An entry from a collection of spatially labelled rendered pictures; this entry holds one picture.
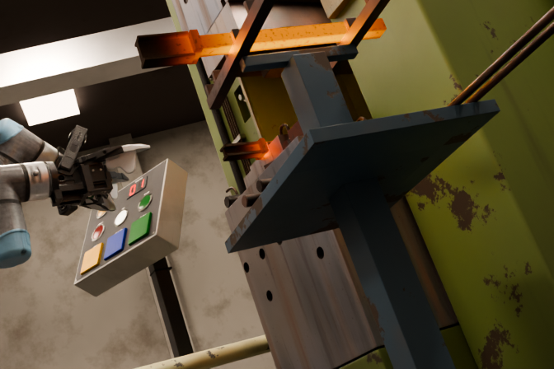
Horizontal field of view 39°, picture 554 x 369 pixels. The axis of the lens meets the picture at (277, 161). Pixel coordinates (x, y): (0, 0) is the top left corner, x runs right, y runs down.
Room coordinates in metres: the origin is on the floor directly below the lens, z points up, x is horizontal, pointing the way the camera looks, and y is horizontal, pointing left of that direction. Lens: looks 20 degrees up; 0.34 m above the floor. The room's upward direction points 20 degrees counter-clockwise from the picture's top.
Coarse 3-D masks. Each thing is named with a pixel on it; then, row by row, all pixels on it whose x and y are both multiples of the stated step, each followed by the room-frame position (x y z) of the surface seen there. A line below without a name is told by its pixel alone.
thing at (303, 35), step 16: (176, 32) 1.04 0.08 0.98; (192, 32) 1.04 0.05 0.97; (272, 32) 1.11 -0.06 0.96; (288, 32) 1.12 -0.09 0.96; (304, 32) 1.14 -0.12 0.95; (320, 32) 1.15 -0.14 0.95; (336, 32) 1.16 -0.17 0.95; (368, 32) 1.20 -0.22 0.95; (144, 48) 1.02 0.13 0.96; (160, 48) 1.03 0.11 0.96; (176, 48) 1.04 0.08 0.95; (192, 48) 1.05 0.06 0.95; (208, 48) 1.06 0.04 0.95; (224, 48) 1.08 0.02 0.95; (256, 48) 1.12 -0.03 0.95; (272, 48) 1.13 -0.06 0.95; (144, 64) 1.02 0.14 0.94; (160, 64) 1.04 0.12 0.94; (176, 64) 1.06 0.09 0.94
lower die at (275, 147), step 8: (280, 136) 1.62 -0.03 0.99; (288, 136) 1.63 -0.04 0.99; (272, 144) 1.64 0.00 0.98; (280, 144) 1.62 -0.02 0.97; (272, 152) 1.65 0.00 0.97; (280, 152) 1.63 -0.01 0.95; (256, 160) 1.71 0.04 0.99; (264, 160) 1.69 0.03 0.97; (272, 160) 1.66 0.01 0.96; (256, 168) 1.72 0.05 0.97; (264, 168) 1.69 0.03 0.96; (248, 176) 1.76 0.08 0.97; (256, 176) 1.73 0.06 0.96; (248, 184) 1.77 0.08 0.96
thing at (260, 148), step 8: (224, 144) 1.61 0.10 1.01; (232, 144) 1.62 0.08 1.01; (240, 144) 1.63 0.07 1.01; (248, 144) 1.64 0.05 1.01; (256, 144) 1.66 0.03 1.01; (264, 144) 1.65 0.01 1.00; (224, 152) 1.62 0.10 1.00; (232, 152) 1.63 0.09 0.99; (240, 152) 1.63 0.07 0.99; (248, 152) 1.64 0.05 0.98; (256, 152) 1.65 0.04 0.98; (264, 152) 1.66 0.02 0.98; (224, 160) 1.62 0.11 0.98; (232, 160) 1.64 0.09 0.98
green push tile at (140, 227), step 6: (144, 216) 1.95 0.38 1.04; (150, 216) 1.94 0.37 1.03; (138, 222) 1.95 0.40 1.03; (144, 222) 1.94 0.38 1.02; (150, 222) 1.93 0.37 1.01; (132, 228) 1.96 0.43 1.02; (138, 228) 1.94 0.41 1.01; (144, 228) 1.92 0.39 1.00; (132, 234) 1.95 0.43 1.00; (138, 234) 1.93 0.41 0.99; (144, 234) 1.91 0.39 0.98; (132, 240) 1.94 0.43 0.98; (138, 240) 1.93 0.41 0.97
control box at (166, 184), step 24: (168, 168) 2.00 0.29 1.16; (120, 192) 2.10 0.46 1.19; (144, 192) 2.02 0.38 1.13; (168, 192) 1.97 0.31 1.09; (96, 216) 2.13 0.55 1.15; (168, 216) 1.95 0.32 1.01; (96, 240) 2.08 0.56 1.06; (144, 240) 1.92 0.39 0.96; (168, 240) 1.93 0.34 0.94; (120, 264) 1.99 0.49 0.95; (144, 264) 2.00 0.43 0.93; (96, 288) 2.08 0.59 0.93
